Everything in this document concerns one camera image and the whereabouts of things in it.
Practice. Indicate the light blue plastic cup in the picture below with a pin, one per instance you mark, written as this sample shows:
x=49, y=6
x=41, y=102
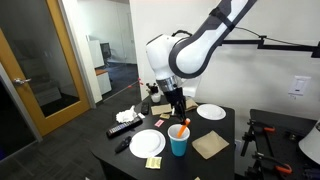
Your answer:
x=178, y=146

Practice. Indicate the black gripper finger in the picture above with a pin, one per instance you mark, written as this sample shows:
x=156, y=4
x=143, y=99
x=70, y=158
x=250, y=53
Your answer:
x=183, y=111
x=176, y=110

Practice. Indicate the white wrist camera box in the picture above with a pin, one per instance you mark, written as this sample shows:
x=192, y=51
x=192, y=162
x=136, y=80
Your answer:
x=192, y=89

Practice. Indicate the tall white cabinet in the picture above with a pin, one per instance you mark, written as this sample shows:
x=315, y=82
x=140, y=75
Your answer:
x=96, y=53

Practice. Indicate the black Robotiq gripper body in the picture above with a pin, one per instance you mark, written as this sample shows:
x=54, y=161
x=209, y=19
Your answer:
x=174, y=96

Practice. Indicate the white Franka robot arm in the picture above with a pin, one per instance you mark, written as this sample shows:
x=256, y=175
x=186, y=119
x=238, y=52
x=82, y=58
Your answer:
x=190, y=56

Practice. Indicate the white round vase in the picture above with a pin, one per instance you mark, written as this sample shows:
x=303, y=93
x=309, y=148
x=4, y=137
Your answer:
x=155, y=98

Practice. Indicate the small white card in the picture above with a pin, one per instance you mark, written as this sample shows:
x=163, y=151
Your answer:
x=141, y=115

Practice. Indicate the black office chair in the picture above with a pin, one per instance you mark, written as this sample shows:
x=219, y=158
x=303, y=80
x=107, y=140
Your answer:
x=106, y=51

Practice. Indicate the black perforated mounting board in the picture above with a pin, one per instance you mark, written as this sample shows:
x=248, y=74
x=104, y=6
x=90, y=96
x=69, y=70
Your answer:
x=293, y=123

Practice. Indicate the yellow sticky note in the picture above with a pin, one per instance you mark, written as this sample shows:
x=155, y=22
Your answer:
x=165, y=116
x=153, y=163

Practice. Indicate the small black remote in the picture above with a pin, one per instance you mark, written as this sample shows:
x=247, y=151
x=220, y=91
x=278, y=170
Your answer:
x=123, y=144

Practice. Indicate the white wall switch plate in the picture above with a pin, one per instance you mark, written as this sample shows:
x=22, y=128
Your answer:
x=299, y=85

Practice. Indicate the crumpled white tissue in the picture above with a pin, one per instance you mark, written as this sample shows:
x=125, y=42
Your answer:
x=126, y=116

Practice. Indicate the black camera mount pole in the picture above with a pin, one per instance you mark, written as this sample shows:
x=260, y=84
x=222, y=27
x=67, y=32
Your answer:
x=283, y=46

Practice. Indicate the black remote control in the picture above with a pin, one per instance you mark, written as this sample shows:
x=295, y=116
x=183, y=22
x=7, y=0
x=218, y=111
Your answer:
x=145, y=108

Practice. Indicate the orange marker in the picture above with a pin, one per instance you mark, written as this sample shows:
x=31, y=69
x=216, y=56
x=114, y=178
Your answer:
x=182, y=129

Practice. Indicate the low white cabinet wood top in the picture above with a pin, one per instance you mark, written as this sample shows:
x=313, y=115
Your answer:
x=104, y=82

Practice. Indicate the long black remote grey buttons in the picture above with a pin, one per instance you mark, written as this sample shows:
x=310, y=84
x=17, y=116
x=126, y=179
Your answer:
x=124, y=127

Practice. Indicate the orange wooden glass door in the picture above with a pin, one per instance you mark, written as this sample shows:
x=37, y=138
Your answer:
x=63, y=111

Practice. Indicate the white paper plate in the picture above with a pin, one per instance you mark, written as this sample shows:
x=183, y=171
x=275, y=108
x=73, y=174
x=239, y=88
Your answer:
x=211, y=112
x=147, y=143

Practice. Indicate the grey framed glass door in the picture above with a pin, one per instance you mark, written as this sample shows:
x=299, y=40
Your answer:
x=20, y=106

